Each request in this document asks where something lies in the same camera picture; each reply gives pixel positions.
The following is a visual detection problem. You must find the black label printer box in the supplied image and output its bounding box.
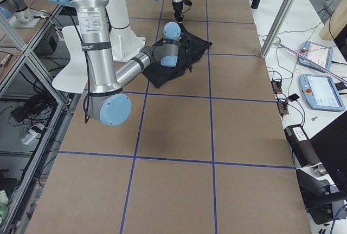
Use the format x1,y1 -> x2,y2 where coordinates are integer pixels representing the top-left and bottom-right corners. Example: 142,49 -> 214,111
284,124 -> 321,168

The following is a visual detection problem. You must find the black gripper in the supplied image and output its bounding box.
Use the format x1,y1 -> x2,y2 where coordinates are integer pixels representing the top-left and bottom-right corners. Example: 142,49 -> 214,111
172,1 -> 184,19

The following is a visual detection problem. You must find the aluminium frame post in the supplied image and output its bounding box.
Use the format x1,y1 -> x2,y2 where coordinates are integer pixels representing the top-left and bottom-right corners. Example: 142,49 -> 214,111
260,0 -> 294,59

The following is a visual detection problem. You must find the white plastic chair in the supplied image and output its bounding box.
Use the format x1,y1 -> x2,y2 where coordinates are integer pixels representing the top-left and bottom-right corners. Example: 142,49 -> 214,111
52,25 -> 87,94

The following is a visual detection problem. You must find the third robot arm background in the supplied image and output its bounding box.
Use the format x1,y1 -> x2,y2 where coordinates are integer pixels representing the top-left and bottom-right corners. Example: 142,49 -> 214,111
1,0 -> 40,29

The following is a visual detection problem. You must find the black graphic t-shirt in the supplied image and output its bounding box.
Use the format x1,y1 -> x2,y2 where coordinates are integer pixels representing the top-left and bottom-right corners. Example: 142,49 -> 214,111
142,24 -> 213,88

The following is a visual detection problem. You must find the near blue teach pendant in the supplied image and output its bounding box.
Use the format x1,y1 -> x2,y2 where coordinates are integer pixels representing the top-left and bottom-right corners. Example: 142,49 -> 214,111
299,74 -> 345,112

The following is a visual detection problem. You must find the black monitor stand device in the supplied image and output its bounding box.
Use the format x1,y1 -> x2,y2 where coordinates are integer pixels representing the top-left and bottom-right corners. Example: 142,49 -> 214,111
297,113 -> 346,224

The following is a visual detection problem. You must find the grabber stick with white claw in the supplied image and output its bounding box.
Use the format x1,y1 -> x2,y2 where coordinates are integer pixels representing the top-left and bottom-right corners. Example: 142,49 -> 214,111
274,40 -> 347,85

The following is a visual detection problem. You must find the blue teach pendant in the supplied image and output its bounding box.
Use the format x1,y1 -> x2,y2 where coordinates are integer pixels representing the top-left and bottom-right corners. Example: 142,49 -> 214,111
299,74 -> 345,112
300,41 -> 333,70

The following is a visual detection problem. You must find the far blue teach pendant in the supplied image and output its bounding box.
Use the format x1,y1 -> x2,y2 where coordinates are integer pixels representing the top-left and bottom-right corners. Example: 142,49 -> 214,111
300,41 -> 333,70

